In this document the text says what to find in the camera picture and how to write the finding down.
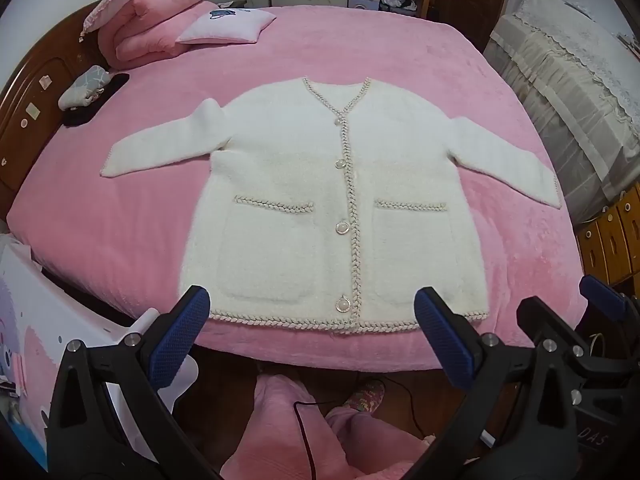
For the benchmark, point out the folded pink quilt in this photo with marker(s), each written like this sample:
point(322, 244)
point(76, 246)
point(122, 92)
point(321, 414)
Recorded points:
point(150, 15)

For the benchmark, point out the wooden drawer cabinet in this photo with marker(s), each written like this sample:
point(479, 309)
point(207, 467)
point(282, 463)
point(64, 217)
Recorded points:
point(610, 240)

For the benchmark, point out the brown wooden headboard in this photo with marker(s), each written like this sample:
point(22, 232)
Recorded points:
point(30, 85)

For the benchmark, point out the beige lace-covered furniture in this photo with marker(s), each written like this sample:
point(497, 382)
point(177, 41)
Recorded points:
point(560, 85)

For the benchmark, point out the white printed cushion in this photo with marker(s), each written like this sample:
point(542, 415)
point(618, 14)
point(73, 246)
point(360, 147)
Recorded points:
point(225, 27)

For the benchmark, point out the person's pink fleece pants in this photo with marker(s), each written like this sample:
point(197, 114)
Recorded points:
point(280, 420)

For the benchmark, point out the pink fleece bed blanket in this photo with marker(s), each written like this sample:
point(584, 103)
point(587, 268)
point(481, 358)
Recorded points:
point(150, 220)

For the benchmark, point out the white fluffy braid-trimmed cardigan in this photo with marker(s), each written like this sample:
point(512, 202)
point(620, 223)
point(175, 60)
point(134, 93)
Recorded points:
point(280, 170)

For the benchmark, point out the patterned slipper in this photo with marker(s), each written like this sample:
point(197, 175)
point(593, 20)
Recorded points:
point(365, 397)

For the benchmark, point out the black cloth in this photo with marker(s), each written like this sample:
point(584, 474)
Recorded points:
point(82, 117)

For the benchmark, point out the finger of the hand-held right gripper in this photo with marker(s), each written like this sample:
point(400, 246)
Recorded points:
point(600, 295)
point(540, 315)

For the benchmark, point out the crumpled white cloth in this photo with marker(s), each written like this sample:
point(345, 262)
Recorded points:
point(400, 2)

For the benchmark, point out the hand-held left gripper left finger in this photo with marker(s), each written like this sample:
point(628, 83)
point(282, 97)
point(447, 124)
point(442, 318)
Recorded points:
point(180, 330)

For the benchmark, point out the white pink printed box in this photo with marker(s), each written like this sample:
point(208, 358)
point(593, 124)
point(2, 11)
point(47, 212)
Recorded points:
point(40, 320)

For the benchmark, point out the grey patterned cloth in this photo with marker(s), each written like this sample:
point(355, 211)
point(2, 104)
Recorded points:
point(85, 85)

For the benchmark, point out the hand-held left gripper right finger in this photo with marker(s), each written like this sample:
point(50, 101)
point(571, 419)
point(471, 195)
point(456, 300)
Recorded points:
point(445, 340)

